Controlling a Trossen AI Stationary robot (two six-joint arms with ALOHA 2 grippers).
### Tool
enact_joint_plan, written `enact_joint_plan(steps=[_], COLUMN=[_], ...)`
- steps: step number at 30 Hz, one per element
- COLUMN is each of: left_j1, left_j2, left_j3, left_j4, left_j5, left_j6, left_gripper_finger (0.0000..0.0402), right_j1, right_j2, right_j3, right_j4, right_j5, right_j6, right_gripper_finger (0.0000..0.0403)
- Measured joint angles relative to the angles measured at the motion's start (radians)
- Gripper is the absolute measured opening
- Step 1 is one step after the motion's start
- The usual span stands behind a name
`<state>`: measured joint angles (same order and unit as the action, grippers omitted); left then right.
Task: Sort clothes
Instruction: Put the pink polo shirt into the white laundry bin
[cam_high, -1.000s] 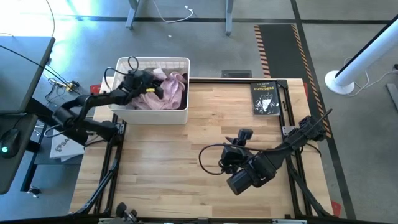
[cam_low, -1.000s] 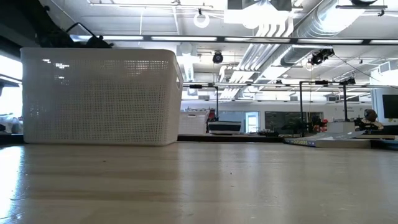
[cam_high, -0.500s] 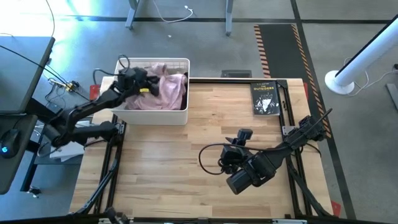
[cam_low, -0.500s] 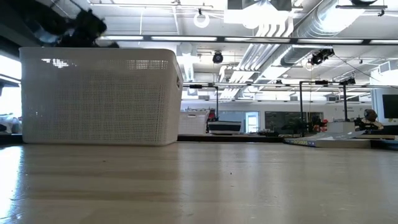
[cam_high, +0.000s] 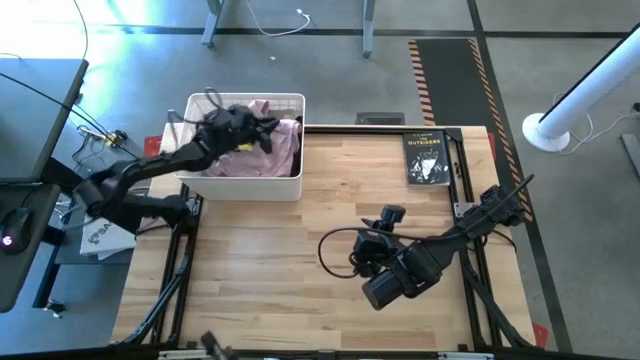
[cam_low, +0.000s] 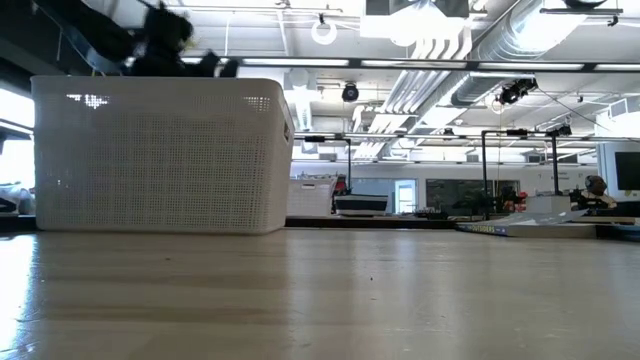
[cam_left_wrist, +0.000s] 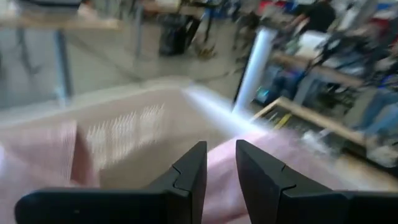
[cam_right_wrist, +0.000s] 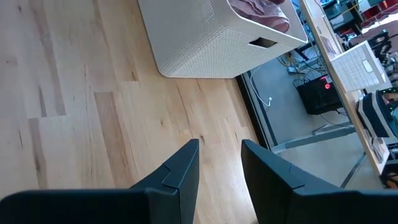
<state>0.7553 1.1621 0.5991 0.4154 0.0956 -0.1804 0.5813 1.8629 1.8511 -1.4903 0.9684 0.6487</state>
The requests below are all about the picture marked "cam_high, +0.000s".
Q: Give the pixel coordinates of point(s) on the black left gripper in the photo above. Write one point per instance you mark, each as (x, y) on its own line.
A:
(232, 125)

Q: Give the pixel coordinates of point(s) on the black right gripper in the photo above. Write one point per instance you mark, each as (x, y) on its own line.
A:
(375, 247)

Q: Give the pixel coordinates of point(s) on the pink garment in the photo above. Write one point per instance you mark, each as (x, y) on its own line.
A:
(260, 160)

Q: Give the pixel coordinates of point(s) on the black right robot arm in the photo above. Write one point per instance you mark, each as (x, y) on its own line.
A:
(450, 240)

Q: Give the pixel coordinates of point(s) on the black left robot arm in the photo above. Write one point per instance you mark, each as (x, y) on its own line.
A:
(145, 170)

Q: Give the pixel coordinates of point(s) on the white plastic laundry basket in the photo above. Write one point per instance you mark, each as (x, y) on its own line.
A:
(245, 187)

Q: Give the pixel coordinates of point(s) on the black paperback book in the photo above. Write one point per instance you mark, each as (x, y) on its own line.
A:
(426, 157)

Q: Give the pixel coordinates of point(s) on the black box behind table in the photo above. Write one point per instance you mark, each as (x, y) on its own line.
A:
(380, 118)

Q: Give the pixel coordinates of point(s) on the grey metal table leg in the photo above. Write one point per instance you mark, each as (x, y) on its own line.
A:
(368, 27)
(212, 22)

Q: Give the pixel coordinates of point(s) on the black mat with orange stripes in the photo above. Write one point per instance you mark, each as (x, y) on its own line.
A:
(450, 80)

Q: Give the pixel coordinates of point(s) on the white printed paper bag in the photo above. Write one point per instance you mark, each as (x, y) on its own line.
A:
(107, 240)

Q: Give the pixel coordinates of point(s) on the grey desk top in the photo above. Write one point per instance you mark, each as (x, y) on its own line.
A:
(30, 120)

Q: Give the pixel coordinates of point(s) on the white tower fan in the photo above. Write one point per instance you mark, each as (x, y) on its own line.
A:
(575, 107)

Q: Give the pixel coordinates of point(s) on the black desk stand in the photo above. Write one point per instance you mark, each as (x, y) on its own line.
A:
(50, 250)

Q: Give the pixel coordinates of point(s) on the black computer mouse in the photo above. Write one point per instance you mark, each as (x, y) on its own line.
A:
(15, 230)

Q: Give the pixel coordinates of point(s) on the black desk mat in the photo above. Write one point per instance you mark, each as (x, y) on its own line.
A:
(20, 285)

